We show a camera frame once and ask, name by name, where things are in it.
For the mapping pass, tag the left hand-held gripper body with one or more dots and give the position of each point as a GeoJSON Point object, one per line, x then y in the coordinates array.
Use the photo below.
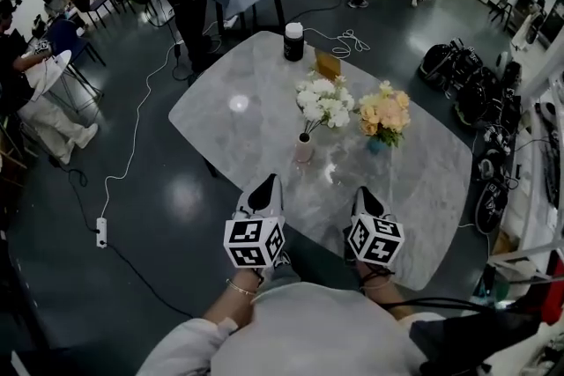
{"type": "Point", "coordinates": [253, 240]}

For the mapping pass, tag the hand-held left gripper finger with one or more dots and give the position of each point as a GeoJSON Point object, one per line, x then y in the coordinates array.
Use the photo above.
{"type": "Point", "coordinates": [253, 200]}
{"type": "Point", "coordinates": [275, 202]}

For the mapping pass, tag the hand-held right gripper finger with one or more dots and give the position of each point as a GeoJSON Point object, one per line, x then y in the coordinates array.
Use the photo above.
{"type": "Point", "coordinates": [379, 207]}
{"type": "Point", "coordinates": [359, 204]}

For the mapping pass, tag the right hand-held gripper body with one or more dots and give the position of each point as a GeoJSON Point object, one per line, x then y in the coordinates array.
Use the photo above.
{"type": "Point", "coordinates": [374, 240]}

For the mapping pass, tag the pink ceramic vase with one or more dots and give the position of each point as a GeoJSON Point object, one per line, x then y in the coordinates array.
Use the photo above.
{"type": "Point", "coordinates": [304, 150]}

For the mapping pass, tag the blue ribbed vase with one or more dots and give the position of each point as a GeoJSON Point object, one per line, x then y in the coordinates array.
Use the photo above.
{"type": "Point", "coordinates": [375, 145]}

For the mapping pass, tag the peach flowers bouquet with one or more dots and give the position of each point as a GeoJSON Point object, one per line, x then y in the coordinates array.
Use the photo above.
{"type": "Point", "coordinates": [383, 112]}

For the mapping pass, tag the white flowers bouquet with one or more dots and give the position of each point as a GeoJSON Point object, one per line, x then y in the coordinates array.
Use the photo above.
{"type": "Point", "coordinates": [324, 101]}

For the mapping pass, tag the person's left forearm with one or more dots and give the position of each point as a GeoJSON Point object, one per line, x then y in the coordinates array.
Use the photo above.
{"type": "Point", "coordinates": [233, 304]}

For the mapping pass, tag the person's right forearm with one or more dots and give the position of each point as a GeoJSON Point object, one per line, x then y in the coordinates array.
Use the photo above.
{"type": "Point", "coordinates": [383, 295]}

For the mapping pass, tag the white marble table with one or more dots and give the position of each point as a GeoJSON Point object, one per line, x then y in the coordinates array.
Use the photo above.
{"type": "Point", "coordinates": [247, 136]}

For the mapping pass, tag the amber wooden box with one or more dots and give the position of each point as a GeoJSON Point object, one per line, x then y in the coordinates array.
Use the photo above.
{"type": "Point", "coordinates": [328, 65]}

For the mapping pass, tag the person's white black sneaker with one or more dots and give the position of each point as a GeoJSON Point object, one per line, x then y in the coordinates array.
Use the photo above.
{"type": "Point", "coordinates": [282, 260]}

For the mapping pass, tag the person's white top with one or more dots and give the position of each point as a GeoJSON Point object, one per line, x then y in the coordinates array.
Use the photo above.
{"type": "Point", "coordinates": [317, 330]}

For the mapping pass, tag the black oval printed board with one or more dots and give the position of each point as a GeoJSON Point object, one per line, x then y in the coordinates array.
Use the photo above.
{"type": "Point", "coordinates": [491, 207]}

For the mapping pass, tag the white black headset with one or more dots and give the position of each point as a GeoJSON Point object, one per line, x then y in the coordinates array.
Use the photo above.
{"type": "Point", "coordinates": [489, 165]}

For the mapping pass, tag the white power strip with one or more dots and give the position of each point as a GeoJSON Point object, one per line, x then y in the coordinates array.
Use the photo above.
{"type": "Point", "coordinates": [101, 233]}

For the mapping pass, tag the black bottle with white lid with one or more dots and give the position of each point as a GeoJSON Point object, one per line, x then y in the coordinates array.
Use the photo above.
{"type": "Point", "coordinates": [293, 46]}

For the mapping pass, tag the white shelving rack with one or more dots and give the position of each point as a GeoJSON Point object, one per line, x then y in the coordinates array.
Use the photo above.
{"type": "Point", "coordinates": [529, 154]}

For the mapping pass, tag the black keyboard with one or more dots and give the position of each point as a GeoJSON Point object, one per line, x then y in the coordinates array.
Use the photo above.
{"type": "Point", "coordinates": [553, 163]}

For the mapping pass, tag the white black standing device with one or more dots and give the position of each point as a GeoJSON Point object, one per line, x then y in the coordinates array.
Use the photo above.
{"type": "Point", "coordinates": [529, 28]}

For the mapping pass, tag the black chair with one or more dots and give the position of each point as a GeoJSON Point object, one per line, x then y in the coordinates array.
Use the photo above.
{"type": "Point", "coordinates": [502, 4]}

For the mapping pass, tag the white round side table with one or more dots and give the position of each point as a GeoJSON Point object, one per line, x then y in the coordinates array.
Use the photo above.
{"type": "Point", "coordinates": [50, 72]}

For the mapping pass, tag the blue chair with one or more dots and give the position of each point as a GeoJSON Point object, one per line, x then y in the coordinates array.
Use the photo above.
{"type": "Point", "coordinates": [66, 35]}

